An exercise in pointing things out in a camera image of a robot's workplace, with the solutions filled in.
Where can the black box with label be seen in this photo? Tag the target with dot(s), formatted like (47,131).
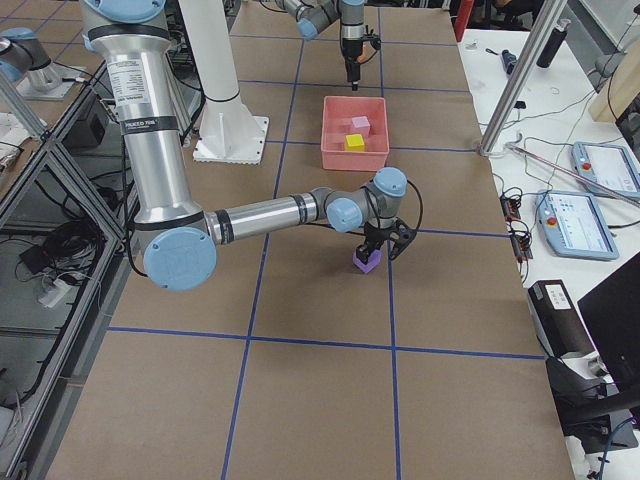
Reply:
(557,322)

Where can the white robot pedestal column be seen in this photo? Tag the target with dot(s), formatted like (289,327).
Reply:
(228,132)

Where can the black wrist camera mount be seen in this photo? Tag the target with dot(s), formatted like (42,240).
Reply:
(400,236)
(371,45)

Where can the purple foam block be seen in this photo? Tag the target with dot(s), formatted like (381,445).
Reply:
(364,266)

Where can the pink plastic bin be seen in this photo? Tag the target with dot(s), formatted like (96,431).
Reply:
(337,112)

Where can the black cylinder on desk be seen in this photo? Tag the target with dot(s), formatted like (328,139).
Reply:
(555,40)

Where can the yellow foam block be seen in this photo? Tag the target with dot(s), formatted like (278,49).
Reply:
(354,143)

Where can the blue teach pendant near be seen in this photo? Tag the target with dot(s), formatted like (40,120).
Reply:
(573,225)

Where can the brown paper table cover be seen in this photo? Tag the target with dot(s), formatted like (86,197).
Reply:
(290,364)

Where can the aluminium frame post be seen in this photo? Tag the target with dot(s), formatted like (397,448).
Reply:
(537,38)

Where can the blue teach pendant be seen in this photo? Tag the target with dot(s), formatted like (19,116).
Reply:
(573,225)
(612,166)

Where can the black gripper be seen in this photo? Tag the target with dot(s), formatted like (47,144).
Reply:
(375,234)
(351,52)

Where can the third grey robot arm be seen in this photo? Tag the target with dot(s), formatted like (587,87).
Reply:
(26,63)

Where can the pink foam block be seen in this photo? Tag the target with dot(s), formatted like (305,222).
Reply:
(360,125)

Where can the black computer monitor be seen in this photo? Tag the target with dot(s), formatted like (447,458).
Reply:
(611,314)

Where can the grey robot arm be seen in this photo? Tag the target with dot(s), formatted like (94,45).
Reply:
(190,201)
(314,18)

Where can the blue teach pendant far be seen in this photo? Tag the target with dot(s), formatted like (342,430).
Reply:
(612,166)

